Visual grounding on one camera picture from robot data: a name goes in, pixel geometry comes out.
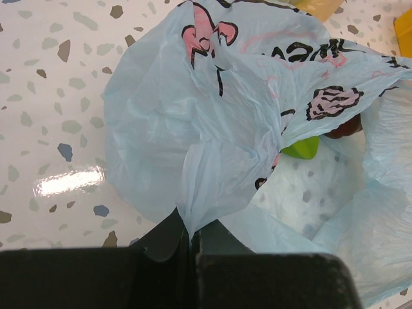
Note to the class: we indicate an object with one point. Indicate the dark red fruit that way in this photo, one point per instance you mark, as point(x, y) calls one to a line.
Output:
point(354, 125)

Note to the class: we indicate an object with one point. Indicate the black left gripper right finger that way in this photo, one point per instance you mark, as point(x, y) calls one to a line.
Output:
point(230, 275)

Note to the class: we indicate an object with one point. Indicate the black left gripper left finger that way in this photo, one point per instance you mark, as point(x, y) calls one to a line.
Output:
point(150, 273)

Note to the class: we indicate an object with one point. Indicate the green fruit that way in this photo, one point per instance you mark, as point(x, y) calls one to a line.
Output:
point(305, 149)

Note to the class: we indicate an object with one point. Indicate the yellow plastic tray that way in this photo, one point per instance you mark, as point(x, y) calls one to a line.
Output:
point(403, 30)

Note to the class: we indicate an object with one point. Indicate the orange banana-print plastic bag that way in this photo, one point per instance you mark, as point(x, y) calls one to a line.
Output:
point(321, 9)

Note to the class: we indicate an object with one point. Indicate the light blue printed plastic bag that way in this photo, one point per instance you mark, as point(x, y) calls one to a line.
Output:
point(199, 109)

